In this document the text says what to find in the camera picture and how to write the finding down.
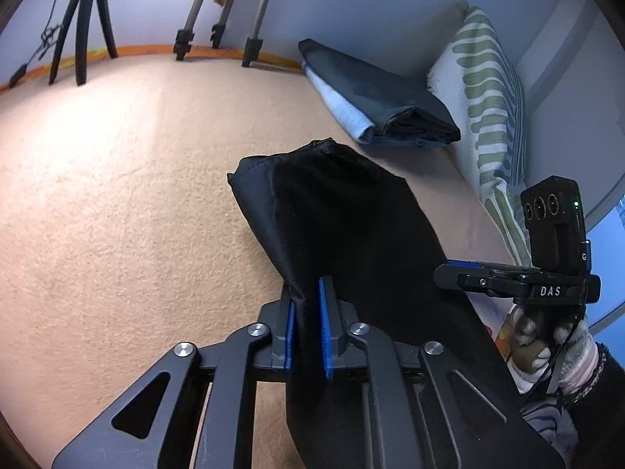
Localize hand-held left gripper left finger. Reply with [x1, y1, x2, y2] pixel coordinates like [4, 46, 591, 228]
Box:
[51, 287, 298, 469]

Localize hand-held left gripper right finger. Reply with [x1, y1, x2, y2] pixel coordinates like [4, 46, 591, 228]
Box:
[317, 276, 568, 469]

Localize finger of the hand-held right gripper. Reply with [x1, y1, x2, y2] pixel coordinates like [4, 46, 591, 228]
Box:
[433, 258, 519, 297]

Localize black pants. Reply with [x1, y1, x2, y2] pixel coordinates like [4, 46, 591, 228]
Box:
[227, 139, 523, 469]

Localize person's right forearm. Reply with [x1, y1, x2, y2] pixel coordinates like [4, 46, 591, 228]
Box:
[557, 344, 625, 469]

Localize person's right hand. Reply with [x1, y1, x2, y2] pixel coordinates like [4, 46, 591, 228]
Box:
[507, 304, 600, 396]

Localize green striped pillow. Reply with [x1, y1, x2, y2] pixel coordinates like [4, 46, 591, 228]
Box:
[426, 5, 534, 269]

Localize person's striped clothing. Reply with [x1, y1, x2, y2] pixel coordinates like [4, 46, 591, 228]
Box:
[518, 390, 579, 469]

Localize folded dark cloth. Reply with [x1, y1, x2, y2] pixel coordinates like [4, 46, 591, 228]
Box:
[298, 38, 463, 150]

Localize folded light blue cloth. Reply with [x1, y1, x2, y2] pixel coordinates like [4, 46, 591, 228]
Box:
[300, 59, 388, 146]

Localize beige blanket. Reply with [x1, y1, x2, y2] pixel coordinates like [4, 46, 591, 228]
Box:
[0, 56, 518, 469]

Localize large silver tripod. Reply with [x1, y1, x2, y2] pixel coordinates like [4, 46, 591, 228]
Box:
[173, 0, 285, 69]

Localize small black tripod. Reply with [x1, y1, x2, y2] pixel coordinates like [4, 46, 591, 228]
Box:
[48, 0, 119, 87]

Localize black power cable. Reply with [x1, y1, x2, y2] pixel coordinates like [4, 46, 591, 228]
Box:
[9, 0, 72, 89]

